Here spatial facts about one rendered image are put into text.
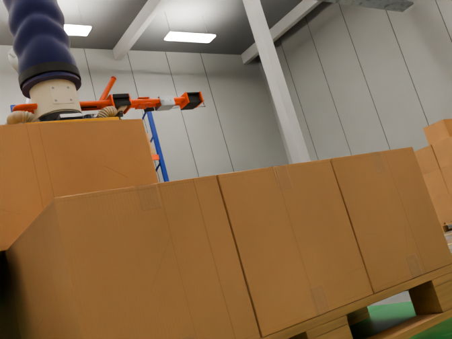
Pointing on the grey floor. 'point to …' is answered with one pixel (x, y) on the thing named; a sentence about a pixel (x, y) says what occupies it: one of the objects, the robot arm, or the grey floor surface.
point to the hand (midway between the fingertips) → (120, 104)
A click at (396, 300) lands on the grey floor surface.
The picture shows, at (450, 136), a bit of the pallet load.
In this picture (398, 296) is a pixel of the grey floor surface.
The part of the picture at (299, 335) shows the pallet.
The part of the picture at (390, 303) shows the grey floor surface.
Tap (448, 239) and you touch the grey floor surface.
